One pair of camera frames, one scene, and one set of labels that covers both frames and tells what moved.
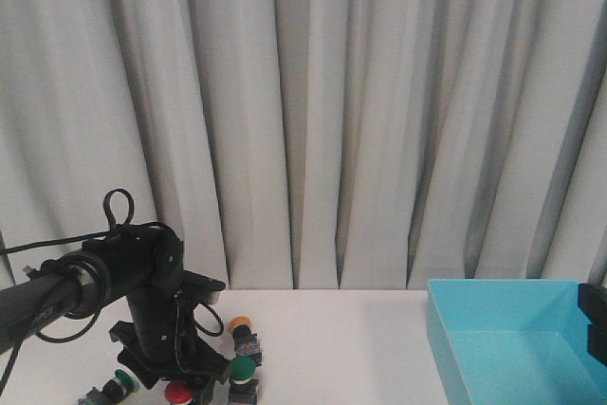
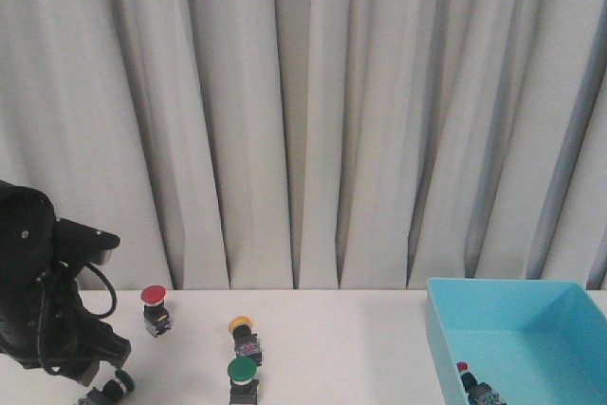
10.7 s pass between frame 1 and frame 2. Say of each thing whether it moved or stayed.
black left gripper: moved
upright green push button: stayed
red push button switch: moved
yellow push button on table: stayed
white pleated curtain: stayed
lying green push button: stayed
